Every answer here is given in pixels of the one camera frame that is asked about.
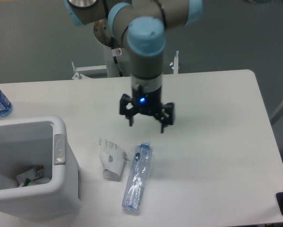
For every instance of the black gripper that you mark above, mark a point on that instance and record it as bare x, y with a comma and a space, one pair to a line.
147, 103

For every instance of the white paper wrapper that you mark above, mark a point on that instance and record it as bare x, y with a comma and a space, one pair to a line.
113, 159

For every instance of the clear plastic bottle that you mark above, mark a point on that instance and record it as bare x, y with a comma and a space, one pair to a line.
137, 177

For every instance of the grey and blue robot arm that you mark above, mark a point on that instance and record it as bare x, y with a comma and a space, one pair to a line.
140, 30

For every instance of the trash inside the can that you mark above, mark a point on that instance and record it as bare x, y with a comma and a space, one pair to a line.
32, 177

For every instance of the white plastic trash can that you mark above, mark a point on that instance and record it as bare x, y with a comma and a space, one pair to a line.
38, 141

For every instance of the white metal base frame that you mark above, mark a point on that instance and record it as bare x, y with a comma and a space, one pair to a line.
84, 72

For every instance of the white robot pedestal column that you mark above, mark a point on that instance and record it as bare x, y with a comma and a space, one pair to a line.
116, 57

